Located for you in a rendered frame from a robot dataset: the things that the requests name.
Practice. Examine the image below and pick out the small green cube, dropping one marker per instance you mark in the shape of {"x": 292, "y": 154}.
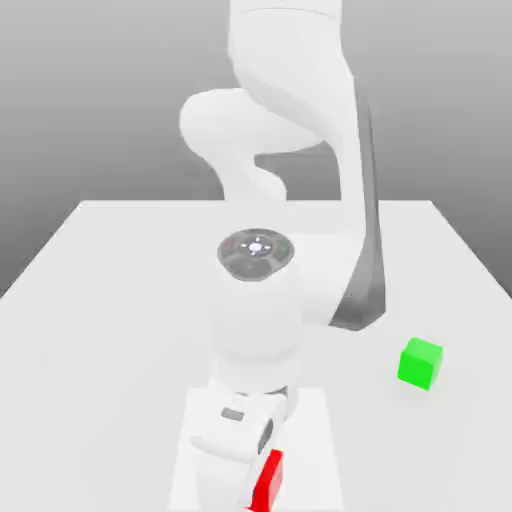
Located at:
{"x": 418, "y": 364}

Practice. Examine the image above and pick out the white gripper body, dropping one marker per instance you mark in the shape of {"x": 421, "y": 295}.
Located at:
{"x": 224, "y": 476}

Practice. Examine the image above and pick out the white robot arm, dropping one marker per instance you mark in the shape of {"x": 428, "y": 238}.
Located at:
{"x": 256, "y": 328}

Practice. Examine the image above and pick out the small red cube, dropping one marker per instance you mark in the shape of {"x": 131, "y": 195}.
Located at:
{"x": 270, "y": 480}

